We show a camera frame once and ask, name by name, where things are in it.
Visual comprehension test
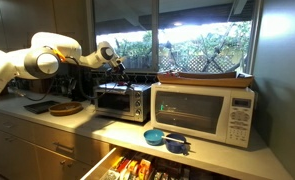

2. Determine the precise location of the silver toaster oven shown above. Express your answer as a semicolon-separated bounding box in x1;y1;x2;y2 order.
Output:
94;83;151;122

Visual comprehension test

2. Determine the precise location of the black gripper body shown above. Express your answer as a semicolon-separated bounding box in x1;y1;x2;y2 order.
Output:
106;63;125;80

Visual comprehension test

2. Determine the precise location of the black tray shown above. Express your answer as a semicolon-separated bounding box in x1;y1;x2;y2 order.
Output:
24;100;58;114

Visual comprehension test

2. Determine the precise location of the wooden tray on microwave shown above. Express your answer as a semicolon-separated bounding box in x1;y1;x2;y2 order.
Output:
157;72;254;88

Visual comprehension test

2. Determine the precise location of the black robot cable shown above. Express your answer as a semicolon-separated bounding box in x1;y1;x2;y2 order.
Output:
15;56;135;102

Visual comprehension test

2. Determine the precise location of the light blue bowl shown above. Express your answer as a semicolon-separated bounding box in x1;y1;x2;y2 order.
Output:
144;129;164;146

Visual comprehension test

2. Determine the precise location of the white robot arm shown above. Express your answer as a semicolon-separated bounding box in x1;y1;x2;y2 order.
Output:
0;32;125;93

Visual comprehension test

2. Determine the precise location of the metal drawer handle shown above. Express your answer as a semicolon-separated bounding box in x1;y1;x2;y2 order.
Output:
52;142;74;153

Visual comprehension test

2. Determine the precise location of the dark blue bowl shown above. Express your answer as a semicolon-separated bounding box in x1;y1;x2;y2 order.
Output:
165;133;187;154

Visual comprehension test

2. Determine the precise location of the open wooden drawer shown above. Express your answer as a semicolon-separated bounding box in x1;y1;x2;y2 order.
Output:
80;147;230;180

